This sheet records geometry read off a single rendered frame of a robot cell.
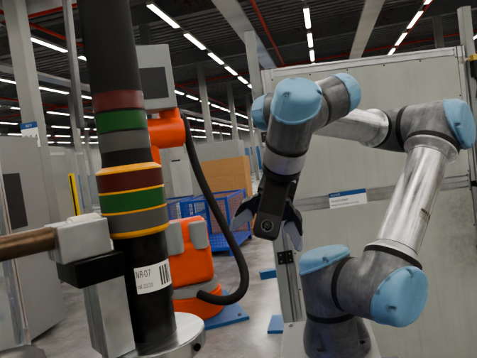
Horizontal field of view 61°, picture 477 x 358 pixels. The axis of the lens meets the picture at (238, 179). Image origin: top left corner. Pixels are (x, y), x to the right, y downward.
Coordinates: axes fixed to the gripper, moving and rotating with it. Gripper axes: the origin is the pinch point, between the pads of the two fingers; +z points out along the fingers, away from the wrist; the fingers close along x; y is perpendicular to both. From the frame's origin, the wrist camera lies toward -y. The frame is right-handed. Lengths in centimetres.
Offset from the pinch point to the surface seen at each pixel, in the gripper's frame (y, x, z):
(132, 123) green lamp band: -36, 7, -50
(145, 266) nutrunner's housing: -41, 4, -43
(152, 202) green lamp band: -39, 5, -46
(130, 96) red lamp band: -35, 8, -51
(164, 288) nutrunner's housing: -42, 3, -41
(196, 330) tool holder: -42, 0, -39
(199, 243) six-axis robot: 189, 76, 248
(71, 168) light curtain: 299, 301, 312
